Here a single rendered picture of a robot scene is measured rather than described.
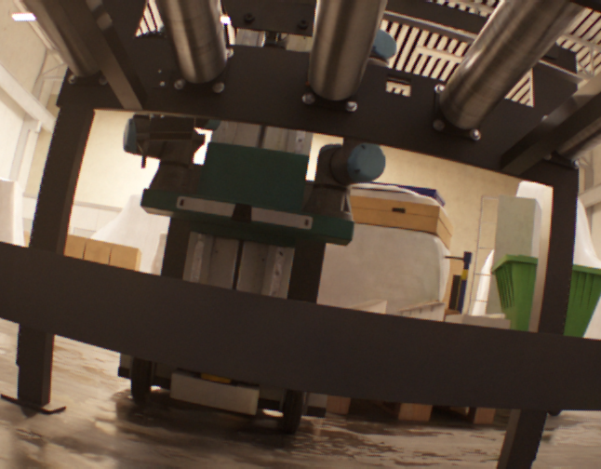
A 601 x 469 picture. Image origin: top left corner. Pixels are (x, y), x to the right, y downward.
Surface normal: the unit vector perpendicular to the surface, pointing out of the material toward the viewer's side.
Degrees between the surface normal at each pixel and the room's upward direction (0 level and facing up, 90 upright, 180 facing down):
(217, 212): 90
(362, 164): 98
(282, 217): 90
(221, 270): 90
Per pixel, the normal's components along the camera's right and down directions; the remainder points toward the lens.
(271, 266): 0.04, -0.11
